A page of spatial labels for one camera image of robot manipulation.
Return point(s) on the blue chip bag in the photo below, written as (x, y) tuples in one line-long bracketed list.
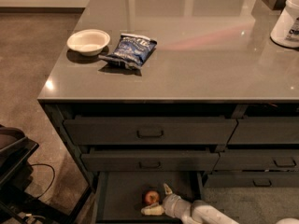
[(131, 52)]

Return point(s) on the bottom right drawer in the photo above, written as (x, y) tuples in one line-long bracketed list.
[(253, 180)]

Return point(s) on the white paper bowl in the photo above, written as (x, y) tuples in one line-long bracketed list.
[(88, 42)]

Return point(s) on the white wipes canister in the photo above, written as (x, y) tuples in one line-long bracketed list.
[(286, 31)]

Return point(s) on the top left drawer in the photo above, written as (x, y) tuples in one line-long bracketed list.
[(149, 130)]

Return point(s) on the open bottom left drawer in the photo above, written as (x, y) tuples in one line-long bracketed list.
[(121, 195)]

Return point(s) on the red apple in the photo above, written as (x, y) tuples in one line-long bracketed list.
[(151, 197)]

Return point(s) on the middle left drawer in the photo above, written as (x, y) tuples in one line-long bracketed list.
[(150, 160)]

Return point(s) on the top right drawer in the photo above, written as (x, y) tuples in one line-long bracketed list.
[(266, 130)]

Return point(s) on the black cart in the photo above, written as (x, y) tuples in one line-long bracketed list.
[(15, 176)]

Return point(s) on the middle right drawer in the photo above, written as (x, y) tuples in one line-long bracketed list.
[(258, 159)]

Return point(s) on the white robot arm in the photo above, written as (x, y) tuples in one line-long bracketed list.
[(195, 212)]

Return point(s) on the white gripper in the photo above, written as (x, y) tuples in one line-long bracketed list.
[(171, 203)]

